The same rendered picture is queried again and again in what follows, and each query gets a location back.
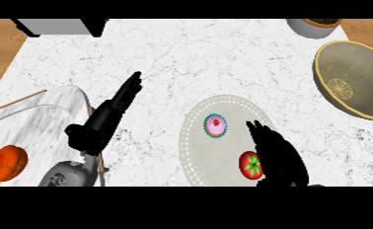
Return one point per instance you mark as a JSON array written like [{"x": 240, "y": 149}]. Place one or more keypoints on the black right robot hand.
[{"x": 279, "y": 157}]

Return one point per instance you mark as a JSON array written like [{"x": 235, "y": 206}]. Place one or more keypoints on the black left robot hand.
[{"x": 104, "y": 121}]

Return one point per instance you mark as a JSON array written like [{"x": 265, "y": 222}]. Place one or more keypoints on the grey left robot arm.
[{"x": 69, "y": 173}]

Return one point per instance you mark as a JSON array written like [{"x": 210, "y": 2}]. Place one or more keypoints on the red tomato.
[{"x": 250, "y": 165}]

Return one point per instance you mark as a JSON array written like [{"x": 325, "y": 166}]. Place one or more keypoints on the beige round placemat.
[{"x": 215, "y": 160}]

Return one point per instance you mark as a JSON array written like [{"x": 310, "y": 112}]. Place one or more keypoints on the olive bowl with yellow rim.
[{"x": 347, "y": 78}]

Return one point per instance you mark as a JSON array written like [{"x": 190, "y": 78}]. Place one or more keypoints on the white marble cutting board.
[{"x": 44, "y": 121}]

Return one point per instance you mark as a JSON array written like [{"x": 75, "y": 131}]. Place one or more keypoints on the pink frosted cupcake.
[{"x": 216, "y": 125}]

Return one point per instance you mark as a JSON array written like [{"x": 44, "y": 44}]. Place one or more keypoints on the orange persimmon fruit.
[{"x": 11, "y": 163}]

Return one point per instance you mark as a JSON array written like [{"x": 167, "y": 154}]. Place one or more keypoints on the grey and black appliance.
[{"x": 61, "y": 26}]

